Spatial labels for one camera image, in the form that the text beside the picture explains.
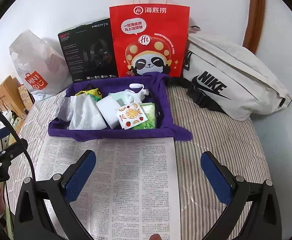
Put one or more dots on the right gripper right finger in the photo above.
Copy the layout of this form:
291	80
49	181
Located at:
264	218

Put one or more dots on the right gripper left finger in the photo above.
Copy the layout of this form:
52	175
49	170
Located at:
32	219

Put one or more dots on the white tissue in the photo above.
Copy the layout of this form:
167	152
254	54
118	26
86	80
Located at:
80	112

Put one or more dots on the white cloth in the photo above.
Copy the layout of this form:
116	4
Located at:
108	107

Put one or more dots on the light green cloth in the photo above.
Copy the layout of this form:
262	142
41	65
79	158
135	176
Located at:
119	97

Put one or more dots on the fruit pattern packet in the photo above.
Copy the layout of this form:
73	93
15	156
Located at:
131	115

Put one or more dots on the green wet wipe packet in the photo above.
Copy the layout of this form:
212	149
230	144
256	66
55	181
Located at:
150	111

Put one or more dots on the white glove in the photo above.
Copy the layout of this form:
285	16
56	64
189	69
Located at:
136	93

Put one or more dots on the right hand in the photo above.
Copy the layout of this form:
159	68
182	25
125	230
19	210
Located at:
155	237

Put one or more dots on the newspaper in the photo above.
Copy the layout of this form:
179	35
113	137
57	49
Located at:
133	191

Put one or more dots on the white plastic shopping bag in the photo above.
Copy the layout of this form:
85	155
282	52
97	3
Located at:
41	68

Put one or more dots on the black headset box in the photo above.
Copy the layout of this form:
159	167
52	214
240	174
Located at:
88	51

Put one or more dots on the white Nike waist bag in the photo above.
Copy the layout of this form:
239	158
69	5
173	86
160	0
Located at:
224	77

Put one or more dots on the purple towel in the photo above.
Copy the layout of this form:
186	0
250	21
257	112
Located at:
155	82

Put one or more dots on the red panda paper bag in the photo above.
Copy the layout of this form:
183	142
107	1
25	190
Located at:
149	37

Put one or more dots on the wooden bed frame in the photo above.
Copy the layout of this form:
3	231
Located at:
10	99

